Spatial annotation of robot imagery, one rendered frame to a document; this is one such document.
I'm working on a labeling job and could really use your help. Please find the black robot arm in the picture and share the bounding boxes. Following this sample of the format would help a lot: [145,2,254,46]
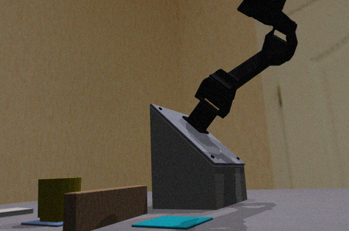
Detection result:
[182,0,298,134]

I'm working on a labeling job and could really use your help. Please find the brown wooden plank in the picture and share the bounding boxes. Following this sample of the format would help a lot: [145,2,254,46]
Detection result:
[63,185,148,231]

